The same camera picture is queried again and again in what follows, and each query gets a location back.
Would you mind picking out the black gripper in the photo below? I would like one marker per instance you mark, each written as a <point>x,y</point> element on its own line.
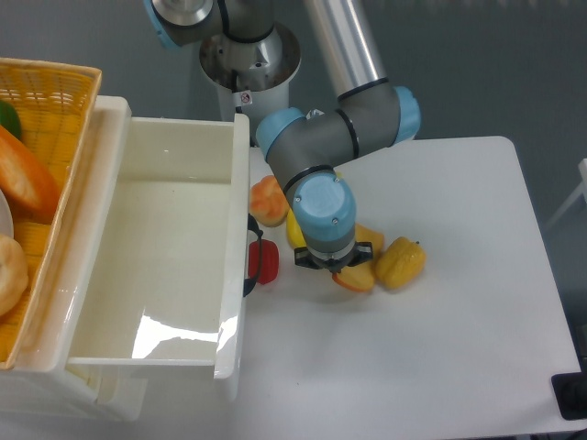
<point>351,255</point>

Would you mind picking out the toy bread slice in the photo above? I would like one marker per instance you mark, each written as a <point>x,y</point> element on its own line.
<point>362,278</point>

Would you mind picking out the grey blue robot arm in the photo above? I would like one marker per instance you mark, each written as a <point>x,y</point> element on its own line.
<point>371,114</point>

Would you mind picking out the orange toy bread roll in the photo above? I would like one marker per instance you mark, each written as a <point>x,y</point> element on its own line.
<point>267,203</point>

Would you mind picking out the yellow toy banana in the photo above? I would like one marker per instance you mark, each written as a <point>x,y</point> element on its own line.
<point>295,231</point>

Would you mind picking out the red toy pepper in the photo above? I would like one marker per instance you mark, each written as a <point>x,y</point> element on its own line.
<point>264,261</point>

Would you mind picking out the yellow toy bell pepper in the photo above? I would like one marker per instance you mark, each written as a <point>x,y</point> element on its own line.
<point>400,263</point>

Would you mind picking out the white open drawer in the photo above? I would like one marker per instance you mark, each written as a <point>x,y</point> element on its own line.
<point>166,290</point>

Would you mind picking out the white plastic drawer cabinet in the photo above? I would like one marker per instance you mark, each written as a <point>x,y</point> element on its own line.
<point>42,380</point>

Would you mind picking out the black device at edge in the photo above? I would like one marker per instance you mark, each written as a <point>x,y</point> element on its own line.
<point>570,393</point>

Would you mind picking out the orange toy baguette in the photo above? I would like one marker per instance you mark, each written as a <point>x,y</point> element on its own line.
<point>26,181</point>

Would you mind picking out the yellow woven basket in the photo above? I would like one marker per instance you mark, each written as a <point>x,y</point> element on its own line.
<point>54,103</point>

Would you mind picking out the beige toy bun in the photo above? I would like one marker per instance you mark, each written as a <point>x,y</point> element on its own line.
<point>14,273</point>

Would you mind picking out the green toy vegetable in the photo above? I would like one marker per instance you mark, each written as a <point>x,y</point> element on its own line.
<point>10,120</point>

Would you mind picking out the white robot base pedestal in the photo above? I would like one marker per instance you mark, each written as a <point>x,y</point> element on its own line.
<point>252,78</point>

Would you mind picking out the white frame at right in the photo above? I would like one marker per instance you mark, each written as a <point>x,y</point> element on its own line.
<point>575,200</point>

